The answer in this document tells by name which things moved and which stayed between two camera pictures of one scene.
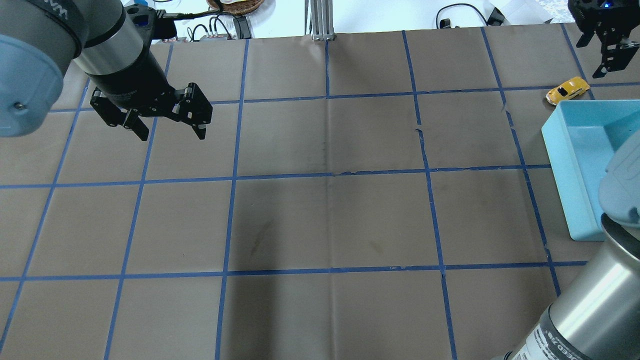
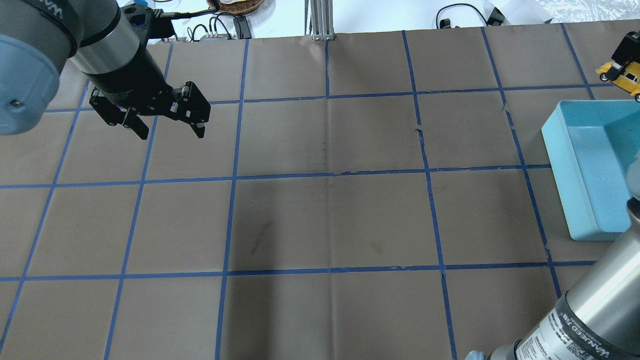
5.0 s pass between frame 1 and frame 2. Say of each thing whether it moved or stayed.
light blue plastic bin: stayed
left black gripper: stayed
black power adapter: stayed
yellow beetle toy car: moved
